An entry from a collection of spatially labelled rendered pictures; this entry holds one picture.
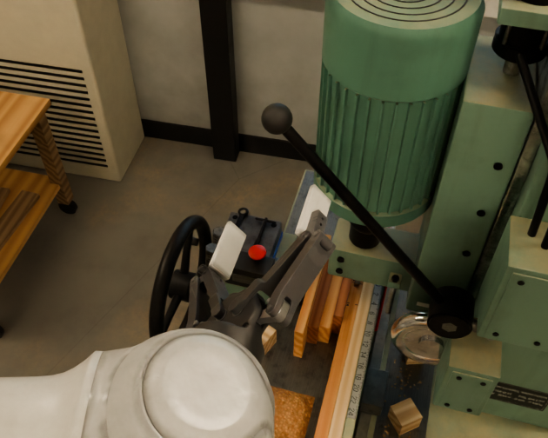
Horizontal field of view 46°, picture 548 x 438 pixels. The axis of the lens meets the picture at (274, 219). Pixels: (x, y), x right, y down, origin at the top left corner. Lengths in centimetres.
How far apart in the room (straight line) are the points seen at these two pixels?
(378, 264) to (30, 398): 70
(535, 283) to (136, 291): 174
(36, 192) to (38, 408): 208
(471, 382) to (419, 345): 10
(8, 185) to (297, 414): 174
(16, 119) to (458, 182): 166
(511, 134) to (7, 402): 59
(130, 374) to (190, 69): 224
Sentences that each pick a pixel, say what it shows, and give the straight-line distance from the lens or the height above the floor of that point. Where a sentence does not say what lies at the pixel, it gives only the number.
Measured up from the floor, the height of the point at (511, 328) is 119.
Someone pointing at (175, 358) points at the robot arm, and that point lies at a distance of 37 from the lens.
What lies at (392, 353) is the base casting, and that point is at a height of 80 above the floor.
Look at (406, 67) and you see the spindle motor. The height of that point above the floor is 146.
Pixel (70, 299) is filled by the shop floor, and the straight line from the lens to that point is 237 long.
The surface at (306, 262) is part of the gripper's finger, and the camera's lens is 63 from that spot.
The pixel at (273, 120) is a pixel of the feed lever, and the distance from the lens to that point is 71.
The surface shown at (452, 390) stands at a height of 102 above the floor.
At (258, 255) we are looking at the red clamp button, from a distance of 108.
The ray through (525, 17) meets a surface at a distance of 74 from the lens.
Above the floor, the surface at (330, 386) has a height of 94.
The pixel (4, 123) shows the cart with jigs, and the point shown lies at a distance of 224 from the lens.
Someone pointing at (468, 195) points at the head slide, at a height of 128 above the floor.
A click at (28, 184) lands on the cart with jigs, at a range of 253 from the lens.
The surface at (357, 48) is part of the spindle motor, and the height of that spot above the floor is 147.
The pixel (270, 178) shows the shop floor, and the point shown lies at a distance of 264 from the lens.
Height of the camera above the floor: 187
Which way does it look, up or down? 49 degrees down
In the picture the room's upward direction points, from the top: straight up
